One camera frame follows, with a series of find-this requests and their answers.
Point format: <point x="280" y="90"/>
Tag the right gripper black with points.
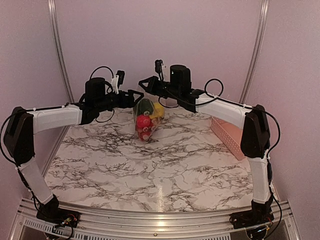
<point x="151" y="88"/>

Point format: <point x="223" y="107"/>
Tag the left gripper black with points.
<point x="130" y="102"/>

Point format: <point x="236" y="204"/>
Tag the clear zip top bag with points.
<point x="144" y="134"/>

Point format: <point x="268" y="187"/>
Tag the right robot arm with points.
<point x="252" y="120"/>

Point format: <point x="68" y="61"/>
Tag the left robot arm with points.
<point x="20" y="128"/>

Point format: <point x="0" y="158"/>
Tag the green fake pepper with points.
<point x="144" y="107"/>

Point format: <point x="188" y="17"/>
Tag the red fake pepper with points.
<point x="143" y="121"/>

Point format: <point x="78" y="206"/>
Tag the yellow fake pepper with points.
<point x="158" y="111"/>

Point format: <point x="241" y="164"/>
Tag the pink plastic basket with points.
<point x="230" y="135"/>

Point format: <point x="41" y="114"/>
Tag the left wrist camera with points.
<point x="117" y="80"/>

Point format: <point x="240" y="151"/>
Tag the right aluminium frame post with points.
<point x="261" y="28"/>

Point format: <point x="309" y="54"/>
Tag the aluminium frame post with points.
<point x="261" y="28"/>
<point x="59" y="50"/>

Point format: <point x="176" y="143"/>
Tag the left aluminium frame post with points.
<point x="59" y="50"/>

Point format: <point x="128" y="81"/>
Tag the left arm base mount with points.
<point x="60" y="216"/>

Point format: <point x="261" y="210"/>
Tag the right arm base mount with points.
<point x="251" y="220"/>

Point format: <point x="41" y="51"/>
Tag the aluminium front rail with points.
<point x="107" y="224"/>

